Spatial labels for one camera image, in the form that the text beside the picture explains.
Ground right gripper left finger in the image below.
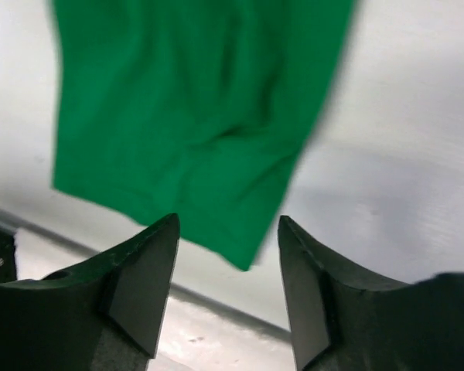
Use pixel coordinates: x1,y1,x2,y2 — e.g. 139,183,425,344
0,214,179,371

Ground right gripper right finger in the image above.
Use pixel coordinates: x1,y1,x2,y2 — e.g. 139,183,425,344
278,216,464,370

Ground green t shirt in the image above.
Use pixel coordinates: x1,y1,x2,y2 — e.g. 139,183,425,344
51,1,357,271

